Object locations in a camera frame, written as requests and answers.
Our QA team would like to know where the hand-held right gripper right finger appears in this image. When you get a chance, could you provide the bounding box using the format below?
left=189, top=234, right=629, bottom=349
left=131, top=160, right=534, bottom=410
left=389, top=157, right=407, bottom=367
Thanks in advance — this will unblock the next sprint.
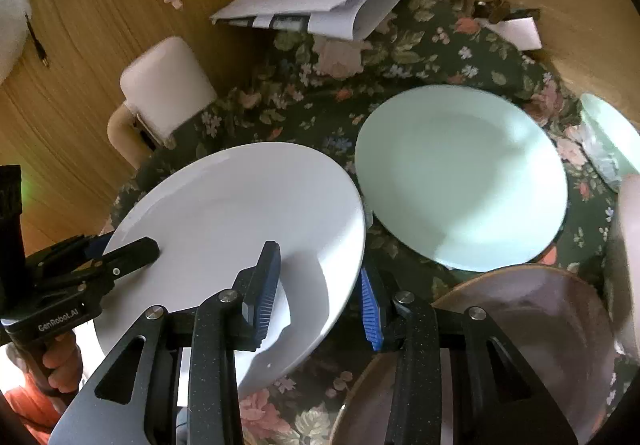
left=360, top=265, right=581, bottom=445

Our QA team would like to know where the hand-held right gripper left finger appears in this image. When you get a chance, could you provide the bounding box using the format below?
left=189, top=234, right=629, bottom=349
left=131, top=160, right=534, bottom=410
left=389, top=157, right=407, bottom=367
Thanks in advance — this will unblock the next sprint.
left=48, top=241, right=282, bottom=445

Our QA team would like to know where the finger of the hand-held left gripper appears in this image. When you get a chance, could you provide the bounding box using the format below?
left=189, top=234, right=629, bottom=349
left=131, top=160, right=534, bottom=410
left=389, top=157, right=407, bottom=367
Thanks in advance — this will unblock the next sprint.
left=82, top=236, right=161, bottom=283
left=27, top=232, right=116, bottom=271

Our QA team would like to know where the white plate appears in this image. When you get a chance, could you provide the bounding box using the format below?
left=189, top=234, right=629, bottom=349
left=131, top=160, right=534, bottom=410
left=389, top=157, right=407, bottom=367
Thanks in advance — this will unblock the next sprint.
left=95, top=142, right=368, bottom=398

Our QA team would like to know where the pale green bowl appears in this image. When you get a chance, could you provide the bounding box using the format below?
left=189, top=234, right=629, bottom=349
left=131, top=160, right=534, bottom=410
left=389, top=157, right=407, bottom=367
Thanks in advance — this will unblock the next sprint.
left=579, top=93, right=640, bottom=193

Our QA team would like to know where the person's left hand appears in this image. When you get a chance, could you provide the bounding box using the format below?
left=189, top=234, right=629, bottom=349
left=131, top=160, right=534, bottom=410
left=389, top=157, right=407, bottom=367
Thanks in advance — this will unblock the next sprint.
left=22, top=327, right=85, bottom=397

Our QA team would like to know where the pale green plate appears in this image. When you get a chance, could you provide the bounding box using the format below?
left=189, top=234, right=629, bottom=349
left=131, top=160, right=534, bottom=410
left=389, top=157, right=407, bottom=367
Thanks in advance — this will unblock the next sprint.
left=354, top=85, right=569, bottom=272

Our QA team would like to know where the brown-rimmed plate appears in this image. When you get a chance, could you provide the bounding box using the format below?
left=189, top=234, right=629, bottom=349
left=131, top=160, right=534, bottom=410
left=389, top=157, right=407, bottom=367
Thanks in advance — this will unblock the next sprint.
left=330, top=264, right=621, bottom=445

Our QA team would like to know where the white chair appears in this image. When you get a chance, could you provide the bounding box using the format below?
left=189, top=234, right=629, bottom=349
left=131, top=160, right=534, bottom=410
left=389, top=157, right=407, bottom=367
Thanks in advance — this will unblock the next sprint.
left=106, top=36, right=218, bottom=170

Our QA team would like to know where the dark floral tablecloth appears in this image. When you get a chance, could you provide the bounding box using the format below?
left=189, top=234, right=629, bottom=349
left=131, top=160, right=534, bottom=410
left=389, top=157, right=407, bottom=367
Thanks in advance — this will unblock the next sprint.
left=107, top=0, right=626, bottom=445

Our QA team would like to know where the white fluffy cloth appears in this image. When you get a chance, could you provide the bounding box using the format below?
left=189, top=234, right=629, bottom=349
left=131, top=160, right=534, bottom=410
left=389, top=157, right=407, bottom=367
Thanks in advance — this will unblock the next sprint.
left=0, top=0, right=32, bottom=86

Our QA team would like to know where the small white box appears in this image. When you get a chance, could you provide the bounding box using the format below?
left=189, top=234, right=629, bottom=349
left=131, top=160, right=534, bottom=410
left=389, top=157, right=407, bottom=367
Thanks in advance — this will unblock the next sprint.
left=487, top=17, right=543, bottom=52

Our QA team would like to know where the brown clutter pile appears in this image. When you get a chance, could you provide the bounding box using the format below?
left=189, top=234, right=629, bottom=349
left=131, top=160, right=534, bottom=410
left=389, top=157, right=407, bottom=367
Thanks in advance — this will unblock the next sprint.
left=460, top=0, right=541, bottom=26

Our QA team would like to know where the black cable plug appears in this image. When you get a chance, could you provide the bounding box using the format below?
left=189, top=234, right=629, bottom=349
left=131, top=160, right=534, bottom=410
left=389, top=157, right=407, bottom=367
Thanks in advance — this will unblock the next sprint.
left=24, top=14, right=52, bottom=69

